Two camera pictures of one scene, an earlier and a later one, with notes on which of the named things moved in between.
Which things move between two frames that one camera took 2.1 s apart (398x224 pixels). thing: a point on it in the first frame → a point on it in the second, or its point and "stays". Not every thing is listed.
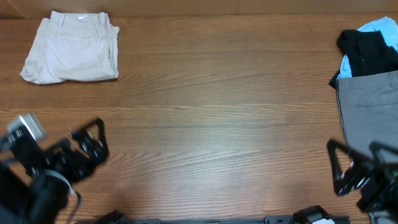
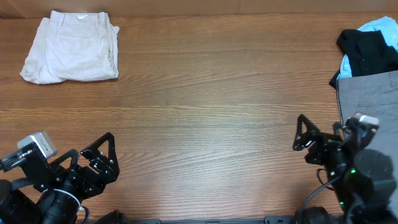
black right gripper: [384, 177] → [311, 133]
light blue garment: [388, 29] stays
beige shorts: [71, 46] stays
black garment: [367, 53] stays
